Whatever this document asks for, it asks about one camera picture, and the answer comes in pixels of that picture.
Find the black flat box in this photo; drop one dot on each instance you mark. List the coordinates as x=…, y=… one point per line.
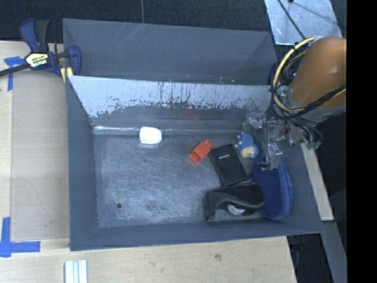
x=228, y=165

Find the grey metal bin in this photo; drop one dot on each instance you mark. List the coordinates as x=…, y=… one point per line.
x=153, y=181

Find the dark blue oval pouch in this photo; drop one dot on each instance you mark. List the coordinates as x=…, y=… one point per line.
x=275, y=193

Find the white rounded block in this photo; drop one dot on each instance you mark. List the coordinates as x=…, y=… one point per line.
x=150, y=135

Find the orange-red small block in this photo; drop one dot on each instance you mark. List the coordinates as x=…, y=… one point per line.
x=200, y=152

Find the blue and yellow toy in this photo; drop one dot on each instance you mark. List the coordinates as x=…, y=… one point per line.
x=246, y=146

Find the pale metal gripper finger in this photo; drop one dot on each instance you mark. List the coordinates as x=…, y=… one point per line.
x=274, y=159
x=254, y=122

